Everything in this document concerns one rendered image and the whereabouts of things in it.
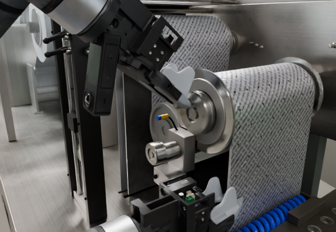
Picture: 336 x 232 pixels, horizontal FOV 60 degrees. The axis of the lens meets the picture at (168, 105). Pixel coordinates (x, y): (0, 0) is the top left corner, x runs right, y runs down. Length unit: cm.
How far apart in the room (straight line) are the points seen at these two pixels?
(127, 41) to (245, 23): 51
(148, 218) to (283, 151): 32
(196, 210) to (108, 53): 26
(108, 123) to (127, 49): 81
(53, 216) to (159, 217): 50
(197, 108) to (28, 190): 68
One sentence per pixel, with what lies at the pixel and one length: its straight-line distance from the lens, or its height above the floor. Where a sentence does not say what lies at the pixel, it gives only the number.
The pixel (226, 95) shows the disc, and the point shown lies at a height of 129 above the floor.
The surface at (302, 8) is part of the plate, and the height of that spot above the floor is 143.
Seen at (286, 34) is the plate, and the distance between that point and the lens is 78.
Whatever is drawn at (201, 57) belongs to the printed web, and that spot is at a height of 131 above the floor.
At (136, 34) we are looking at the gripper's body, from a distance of 41.
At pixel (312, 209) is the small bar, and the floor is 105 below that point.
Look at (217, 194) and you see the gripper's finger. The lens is 54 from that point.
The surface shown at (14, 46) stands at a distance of 135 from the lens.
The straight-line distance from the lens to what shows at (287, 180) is 67.
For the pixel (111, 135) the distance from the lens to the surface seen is 122.
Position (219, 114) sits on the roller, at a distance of 47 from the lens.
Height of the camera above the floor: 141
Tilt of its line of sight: 17 degrees down
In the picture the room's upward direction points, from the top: straight up
